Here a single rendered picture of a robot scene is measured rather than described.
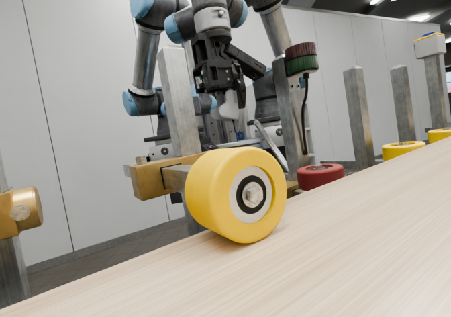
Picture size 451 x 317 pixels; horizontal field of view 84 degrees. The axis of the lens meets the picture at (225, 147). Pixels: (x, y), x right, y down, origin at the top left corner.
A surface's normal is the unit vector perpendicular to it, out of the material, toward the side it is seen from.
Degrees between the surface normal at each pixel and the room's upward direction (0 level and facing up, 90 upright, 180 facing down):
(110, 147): 90
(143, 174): 90
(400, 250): 0
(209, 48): 90
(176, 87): 90
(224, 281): 0
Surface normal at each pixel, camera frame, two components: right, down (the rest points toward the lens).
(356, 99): -0.84, 0.17
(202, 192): -0.85, -0.07
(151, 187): 0.52, -0.04
